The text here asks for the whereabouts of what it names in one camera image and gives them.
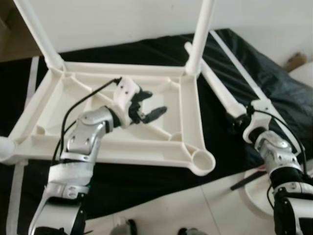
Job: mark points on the grey robot left foot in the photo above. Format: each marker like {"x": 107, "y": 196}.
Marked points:
{"x": 124, "y": 227}

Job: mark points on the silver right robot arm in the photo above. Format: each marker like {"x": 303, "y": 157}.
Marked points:
{"x": 279, "y": 156}

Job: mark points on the grey robot foot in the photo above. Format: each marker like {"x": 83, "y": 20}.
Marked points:
{"x": 190, "y": 231}
{"x": 124, "y": 227}

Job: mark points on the white standing fan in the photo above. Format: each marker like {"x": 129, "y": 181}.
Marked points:
{"x": 259, "y": 196}

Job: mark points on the dark metal bed leg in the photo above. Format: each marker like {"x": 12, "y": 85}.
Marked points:
{"x": 247, "y": 182}

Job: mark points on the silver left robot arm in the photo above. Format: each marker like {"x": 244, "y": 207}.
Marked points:
{"x": 83, "y": 142}

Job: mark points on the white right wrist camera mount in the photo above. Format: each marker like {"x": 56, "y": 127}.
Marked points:
{"x": 257, "y": 120}

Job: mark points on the brown plush object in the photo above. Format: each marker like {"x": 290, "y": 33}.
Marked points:
{"x": 296, "y": 61}

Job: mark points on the grey robot right foot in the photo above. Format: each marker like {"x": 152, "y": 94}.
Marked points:
{"x": 190, "y": 231}

